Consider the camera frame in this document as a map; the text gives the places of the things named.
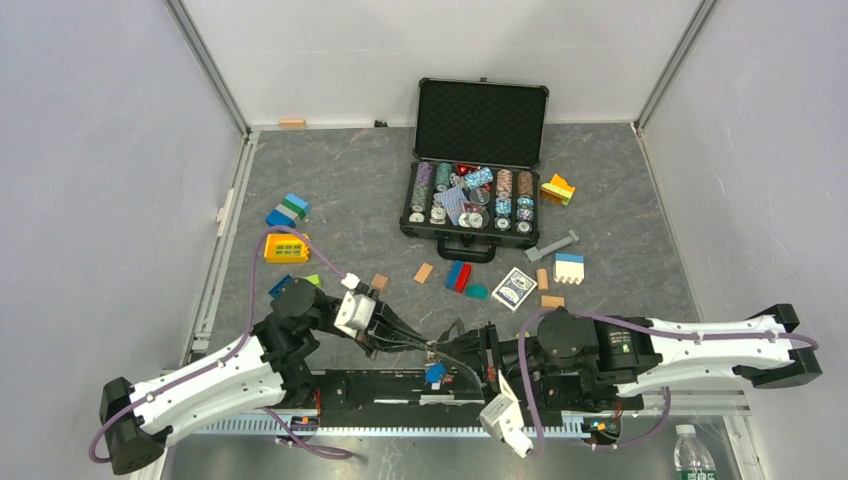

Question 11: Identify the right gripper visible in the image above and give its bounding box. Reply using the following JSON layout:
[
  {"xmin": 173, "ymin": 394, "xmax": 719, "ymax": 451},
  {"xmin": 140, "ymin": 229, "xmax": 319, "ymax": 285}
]
[{"xmin": 432, "ymin": 321, "xmax": 582, "ymax": 404}]

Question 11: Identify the blue key tag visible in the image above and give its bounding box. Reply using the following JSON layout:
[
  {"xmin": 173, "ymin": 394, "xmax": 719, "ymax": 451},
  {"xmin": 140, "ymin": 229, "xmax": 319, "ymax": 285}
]
[{"xmin": 425, "ymin": 362, "xmax": 447, "ymax": 384}]

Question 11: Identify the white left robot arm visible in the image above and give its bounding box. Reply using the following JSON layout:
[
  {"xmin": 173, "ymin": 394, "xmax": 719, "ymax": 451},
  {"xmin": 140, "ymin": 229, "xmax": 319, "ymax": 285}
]
[{"xmin": 89, "ymin": 275, "xmax": 427, "ymax": 475}]

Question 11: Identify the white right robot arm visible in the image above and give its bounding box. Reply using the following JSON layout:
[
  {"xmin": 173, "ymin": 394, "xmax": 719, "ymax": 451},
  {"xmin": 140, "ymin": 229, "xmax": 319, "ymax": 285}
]
[{"xmin": 435, "ymin": 304, "xmax": 822, "ymax": 408}]

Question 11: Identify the small wooden cube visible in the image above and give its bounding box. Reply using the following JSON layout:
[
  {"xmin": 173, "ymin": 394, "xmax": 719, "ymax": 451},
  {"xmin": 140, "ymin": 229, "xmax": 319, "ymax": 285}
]
[{"xmin": 371, "ymin": 274, "xmax": 389, "ymax": 293}]

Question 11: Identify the orange flat block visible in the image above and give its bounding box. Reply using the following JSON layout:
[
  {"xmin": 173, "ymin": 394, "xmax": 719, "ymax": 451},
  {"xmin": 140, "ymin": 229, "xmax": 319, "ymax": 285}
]
[{"xmin": 413, "ymin": 262, "xmax": 433, "ymax": 284}]

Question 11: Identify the teal flat piece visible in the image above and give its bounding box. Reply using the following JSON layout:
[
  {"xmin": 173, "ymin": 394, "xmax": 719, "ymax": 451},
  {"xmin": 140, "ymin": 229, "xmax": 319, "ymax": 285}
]
[{"xmin": 465, "ymin": 284, "xmax": 489, "ymax": 300}]

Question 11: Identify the blue red brick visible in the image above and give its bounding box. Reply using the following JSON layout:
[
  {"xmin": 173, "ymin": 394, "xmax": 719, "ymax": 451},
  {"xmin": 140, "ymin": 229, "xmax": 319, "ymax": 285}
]
[{"xmin": 445, "ymin": 260, "xmax": 472, "ymax": 294}]

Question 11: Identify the blue playing card box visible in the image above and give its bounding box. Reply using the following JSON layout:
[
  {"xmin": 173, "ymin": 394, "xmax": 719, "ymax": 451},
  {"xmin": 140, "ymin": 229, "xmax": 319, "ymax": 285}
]
[{"xmin": 491, "ymin": 267, "xmax": 538, "ymax": 311}]

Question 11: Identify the orange wooden block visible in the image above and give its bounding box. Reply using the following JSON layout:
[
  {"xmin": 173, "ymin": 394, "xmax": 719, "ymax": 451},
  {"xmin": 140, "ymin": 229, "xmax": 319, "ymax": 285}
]
[{"xmin": 540, "ymin": 295, "xmax": 565, "ymax": 309}]

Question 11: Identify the small dark blue brick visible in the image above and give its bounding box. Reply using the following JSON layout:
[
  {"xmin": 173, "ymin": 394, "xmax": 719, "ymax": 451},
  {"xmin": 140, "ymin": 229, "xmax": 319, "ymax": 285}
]
[{"xmin": 268, "ymin": 275, "xmax": 293, "ymax": 299}]

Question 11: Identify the grey plastic bolt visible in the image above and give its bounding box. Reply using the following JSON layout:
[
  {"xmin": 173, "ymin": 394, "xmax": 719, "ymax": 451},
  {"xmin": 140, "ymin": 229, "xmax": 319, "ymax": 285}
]
[{"xmin": 524, "ymin": 230, "xmax": 579, "ymax": 264}]

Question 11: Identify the yellow window brick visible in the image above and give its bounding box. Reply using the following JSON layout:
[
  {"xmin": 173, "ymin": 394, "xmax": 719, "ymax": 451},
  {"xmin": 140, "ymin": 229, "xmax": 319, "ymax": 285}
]
[{"xmin": 263, "ymin": 233, "xmax": 310, "ymax": 264}]

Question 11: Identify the blue white brick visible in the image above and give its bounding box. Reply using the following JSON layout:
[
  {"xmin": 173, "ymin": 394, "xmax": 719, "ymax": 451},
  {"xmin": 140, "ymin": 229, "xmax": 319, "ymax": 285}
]
[{"xmin": 554, "ymin": 253, "xmax": 585, "ymax": 285}]

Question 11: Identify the blue grey green brick stack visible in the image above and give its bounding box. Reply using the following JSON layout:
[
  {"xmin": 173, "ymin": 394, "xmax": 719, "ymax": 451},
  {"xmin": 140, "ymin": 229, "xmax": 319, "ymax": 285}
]
[{"xmin": 265, "ymin": 193, "xmax": 312, "ymax": 228}]

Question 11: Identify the yellow orange brick pile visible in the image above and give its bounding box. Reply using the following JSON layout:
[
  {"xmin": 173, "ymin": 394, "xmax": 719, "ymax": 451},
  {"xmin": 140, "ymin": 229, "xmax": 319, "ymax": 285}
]
[{"xmin": 540, "ymin": 174, "xmax": 576, "ymax": 206}]

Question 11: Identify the black poker chip case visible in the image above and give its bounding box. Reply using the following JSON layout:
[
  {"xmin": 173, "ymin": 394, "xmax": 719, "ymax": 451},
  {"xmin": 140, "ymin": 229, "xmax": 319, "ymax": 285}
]
[{"xmin": 399, "ymin": 78, "xmax": 550, "ymax": 263}]

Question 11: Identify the wooden block on ledge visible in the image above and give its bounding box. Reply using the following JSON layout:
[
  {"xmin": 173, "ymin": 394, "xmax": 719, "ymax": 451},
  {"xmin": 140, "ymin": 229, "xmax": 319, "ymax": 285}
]
[{"xmin": 278, "ymin": 118, "xmax": 307, "ymax": 130}]

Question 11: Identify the plastic water bottle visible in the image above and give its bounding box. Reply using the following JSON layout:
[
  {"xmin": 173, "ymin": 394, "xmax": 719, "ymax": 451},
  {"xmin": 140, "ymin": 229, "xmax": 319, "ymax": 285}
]
[{"xmin": 674, "ymin": 424, "xmax": 718, "ymax": 480}]

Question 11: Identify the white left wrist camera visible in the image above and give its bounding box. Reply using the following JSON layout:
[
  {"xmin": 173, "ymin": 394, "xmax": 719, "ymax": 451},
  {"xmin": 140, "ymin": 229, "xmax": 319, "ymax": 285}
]
[{"xmin": 334, "ymin": 273, "xmax": 376, "ymax": 337}]

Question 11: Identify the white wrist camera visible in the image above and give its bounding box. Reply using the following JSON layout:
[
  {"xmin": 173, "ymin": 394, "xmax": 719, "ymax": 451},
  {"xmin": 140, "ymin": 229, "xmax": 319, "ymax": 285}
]
[
  {"xmin": 334, "ymin": 273, "xmax": 376, "ymax": 337},
  {"xmin": 478, "ymin": 371, "xmax": 533, "ymax": 458}
]

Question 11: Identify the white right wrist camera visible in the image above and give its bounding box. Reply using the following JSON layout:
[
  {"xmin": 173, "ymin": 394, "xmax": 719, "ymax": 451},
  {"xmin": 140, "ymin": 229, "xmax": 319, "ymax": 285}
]
[{"xmin": 478, "ymin": 371, "xmax": 533, "ymax": 458}]

